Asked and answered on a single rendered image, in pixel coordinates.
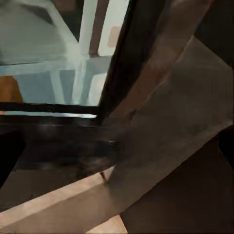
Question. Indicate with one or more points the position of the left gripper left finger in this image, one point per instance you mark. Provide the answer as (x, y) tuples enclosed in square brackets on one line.
[(12, 145)]

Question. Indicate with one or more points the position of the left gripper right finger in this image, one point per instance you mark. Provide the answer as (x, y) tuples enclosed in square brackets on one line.
[(226, 145)]

